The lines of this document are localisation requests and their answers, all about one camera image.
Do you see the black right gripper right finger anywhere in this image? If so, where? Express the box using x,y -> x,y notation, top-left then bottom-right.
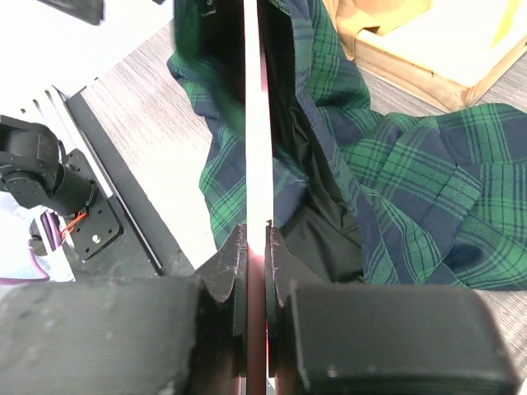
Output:
265,227 -> 519,394

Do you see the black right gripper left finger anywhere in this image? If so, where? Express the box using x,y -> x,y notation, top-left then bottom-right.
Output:
1,225 -> 247,394

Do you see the dark green plaid garment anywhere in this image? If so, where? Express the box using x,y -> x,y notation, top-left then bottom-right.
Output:
166,0 -> 527,291

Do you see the pink hanger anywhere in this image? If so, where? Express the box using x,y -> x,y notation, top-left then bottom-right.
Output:
244,1 -> 273,395

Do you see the tan skirt with white lining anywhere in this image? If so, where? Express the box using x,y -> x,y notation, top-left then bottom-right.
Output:
323,0 -> 433,59

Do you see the wooden hanger rack with tray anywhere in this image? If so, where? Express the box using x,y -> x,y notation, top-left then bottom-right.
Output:
353,0 -> 527,113

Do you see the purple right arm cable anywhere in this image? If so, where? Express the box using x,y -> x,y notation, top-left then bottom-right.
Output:
0,207 -> 90,287

